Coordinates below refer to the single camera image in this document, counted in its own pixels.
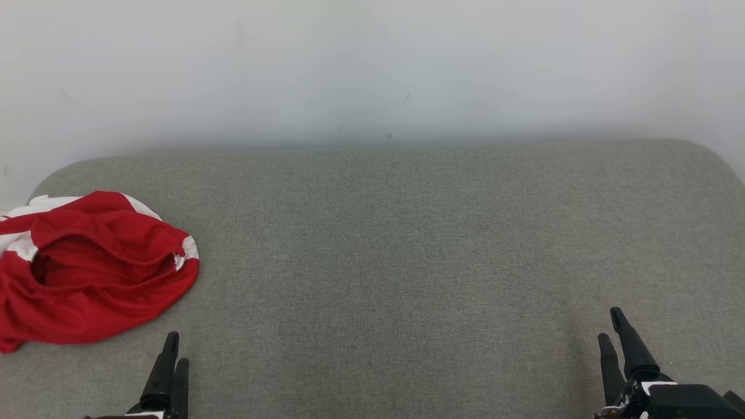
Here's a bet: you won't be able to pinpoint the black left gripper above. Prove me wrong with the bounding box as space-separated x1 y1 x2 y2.
84 332 190 419

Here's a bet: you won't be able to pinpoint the red shorts white side stripes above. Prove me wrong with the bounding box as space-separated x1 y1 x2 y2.
0 224 200 354

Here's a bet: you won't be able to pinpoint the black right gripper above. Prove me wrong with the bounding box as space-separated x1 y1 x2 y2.
594 307 679 419

